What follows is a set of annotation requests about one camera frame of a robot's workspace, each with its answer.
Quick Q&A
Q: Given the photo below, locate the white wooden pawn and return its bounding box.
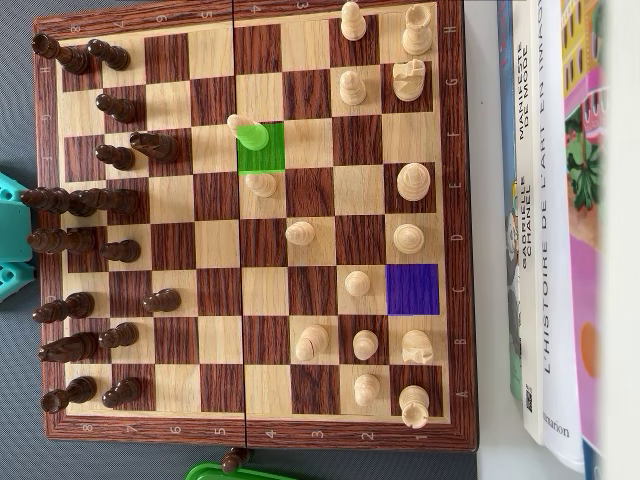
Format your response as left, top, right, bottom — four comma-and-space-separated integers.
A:
284, 220, 316, 247
340, 0, 369, 42
344, 270, 371, 297
338, 70, 369, 106
353, 373, 381, 407
352, 329, 380, 361
244, 172, 279, 199

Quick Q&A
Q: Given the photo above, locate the white wooden queen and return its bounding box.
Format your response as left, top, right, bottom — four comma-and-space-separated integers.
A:
392, 223, 425, 254

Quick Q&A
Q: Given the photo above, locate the wooden chessboard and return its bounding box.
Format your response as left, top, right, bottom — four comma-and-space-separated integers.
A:
31, 0, 480, 455

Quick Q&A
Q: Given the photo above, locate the white wooden king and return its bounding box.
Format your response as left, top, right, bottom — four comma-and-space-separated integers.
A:
396, 162, 431, 203

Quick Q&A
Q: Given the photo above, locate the white wooden knight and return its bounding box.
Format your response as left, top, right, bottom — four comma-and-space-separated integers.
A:
392, 58, 427, 103
401, 329, 435, 365

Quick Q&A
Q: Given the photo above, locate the white wooden rook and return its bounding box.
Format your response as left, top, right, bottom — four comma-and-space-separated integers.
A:
398, 384, 430, 430
402, 3, 434, 56

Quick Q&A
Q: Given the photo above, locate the dark wooden knight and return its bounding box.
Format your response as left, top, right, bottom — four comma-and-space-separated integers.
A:
128, 130, 180, 164
38, 331, 100, 364

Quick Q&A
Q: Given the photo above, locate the blue illustrated book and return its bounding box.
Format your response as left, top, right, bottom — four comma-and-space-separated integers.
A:
496, 0, 526, 401

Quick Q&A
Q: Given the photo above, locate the white Gabrielle Chanel book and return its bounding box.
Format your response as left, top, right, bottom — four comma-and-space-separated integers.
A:
512, 0, 549, 446

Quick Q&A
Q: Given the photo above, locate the white art history book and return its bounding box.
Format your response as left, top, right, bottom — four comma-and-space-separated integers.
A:
534, 0, 586, 474

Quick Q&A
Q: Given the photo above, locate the green plastic container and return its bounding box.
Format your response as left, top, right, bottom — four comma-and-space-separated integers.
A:
185, 461, 301, 480

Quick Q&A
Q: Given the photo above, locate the dark wooden queen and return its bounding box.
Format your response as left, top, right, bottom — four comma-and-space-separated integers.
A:
26, 227, 97, 256

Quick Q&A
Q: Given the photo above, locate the pink colourful book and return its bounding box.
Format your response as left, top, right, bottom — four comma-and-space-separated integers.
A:
559, 0, 609, 480

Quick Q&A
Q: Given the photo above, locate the dark wooden rook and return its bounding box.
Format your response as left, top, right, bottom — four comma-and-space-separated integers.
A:
32, 33, 91, 76
40, 375, 99, 415

